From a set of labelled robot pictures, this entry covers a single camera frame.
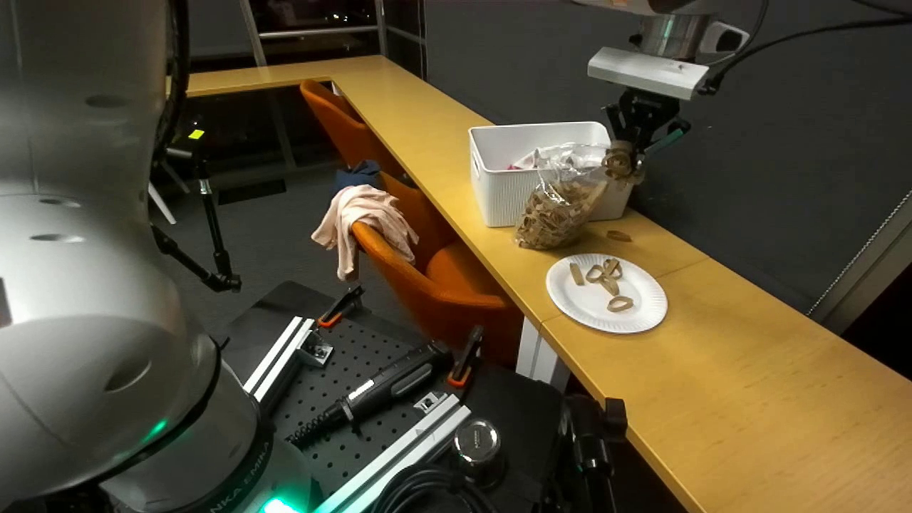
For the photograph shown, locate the grey metal railing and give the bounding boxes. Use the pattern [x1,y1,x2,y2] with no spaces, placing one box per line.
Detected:
[255,23,385,44]

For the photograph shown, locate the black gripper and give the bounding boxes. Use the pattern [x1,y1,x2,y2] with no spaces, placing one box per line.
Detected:
[604,85,693,159]

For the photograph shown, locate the bare orange office chair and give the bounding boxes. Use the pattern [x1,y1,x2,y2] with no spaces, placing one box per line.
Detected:
[296,78,408,185]

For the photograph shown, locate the orange office chair with cloth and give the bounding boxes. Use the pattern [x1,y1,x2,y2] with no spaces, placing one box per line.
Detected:
[349,176,529,367]

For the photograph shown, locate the white items in bin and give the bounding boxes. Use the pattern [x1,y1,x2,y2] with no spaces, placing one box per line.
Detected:
[494,139,611,176]

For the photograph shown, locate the white plastic storage bin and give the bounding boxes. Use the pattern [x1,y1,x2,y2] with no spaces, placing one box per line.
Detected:
[465,118,638,231]

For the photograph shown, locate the white table leg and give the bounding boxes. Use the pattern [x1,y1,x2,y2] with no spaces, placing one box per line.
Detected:
[514,316,574,393]

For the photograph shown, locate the black tripod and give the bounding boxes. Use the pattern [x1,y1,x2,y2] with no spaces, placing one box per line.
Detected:
[145,139,246,296]

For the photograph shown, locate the round metal cap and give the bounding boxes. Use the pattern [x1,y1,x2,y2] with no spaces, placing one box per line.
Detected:
[450,420,504,470]

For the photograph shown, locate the cream cloth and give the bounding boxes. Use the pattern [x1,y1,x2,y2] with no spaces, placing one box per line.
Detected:
[308,184,422,285]

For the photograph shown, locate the black tool handle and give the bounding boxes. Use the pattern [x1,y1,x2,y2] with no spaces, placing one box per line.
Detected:
[285,342,450,450]

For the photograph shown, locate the clear bag of rubber bands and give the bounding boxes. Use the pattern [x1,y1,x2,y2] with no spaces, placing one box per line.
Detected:
[514,155,613,255]

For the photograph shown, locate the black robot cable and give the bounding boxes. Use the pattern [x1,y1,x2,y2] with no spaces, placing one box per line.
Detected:
[697,0,912,98]

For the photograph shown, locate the black perforated breadboard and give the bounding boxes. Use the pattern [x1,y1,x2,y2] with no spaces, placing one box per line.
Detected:
[221,278,564,513]

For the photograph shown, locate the dark blue cloth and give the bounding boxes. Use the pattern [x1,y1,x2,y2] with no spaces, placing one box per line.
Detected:
[331,159,385,195]

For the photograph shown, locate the aluminium extrusion bar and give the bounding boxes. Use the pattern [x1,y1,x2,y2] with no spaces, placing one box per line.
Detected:
[241,313,308,400]
[333,402,476,513]
[252,320,319,402]
[312,392,463,513]

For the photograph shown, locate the white paper plate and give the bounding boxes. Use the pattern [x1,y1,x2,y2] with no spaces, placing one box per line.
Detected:
[544,252,674,339]

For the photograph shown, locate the orange handled clamp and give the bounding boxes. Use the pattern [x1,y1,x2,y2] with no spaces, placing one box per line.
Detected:
[313,283,368,335]
[443,323,487,393]

